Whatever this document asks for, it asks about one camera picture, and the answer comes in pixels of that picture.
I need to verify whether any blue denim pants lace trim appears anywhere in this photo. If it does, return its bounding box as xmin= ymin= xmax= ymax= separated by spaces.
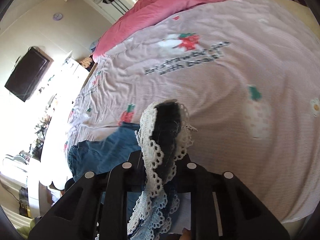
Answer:
xmin=67 ymin=100 xmax=194 ymax=239

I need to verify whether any white dresser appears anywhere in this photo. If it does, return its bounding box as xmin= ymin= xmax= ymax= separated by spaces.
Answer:
xmin=27 ymin=57 xmax=89 ymax=218

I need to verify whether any pink strawberry print bedsheet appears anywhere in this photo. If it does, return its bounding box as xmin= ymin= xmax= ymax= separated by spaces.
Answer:
xmin=65 ymin=0 xmax=319 ymax=223

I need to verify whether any black wall television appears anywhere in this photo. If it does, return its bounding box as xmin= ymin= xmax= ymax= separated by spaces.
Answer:
xmin=4 ymin=46 xmax=52 ymax=102

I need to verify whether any purple wall clock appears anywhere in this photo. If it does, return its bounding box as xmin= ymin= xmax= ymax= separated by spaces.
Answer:
xmin=53 ymin=12 xmax=63 ymax=21

